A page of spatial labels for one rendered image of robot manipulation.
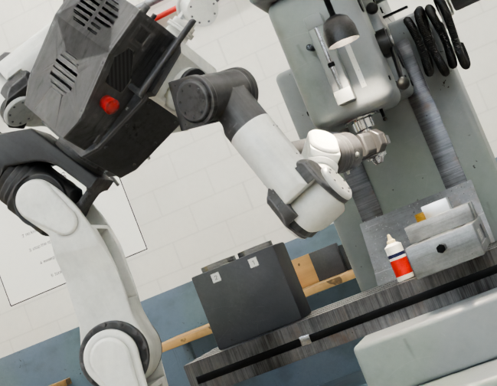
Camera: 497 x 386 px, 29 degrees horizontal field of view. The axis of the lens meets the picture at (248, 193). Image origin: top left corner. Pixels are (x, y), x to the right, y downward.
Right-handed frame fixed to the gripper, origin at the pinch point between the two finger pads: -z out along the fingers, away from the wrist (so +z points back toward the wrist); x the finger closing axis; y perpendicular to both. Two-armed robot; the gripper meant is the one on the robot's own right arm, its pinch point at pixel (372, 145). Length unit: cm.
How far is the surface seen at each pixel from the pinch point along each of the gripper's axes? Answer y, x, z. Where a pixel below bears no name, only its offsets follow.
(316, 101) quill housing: -13.2, 2.3, 11.2
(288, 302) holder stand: 27.1, 26.9, 17.0
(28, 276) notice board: -47, 473, -242
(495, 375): 52, -26, 32
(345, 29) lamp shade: -22.2, -16.8, 19.4
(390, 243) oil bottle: 22.8, 1.2, 6.4
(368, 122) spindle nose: -4.9, -2.1, 1.2
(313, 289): 35, 240, -261
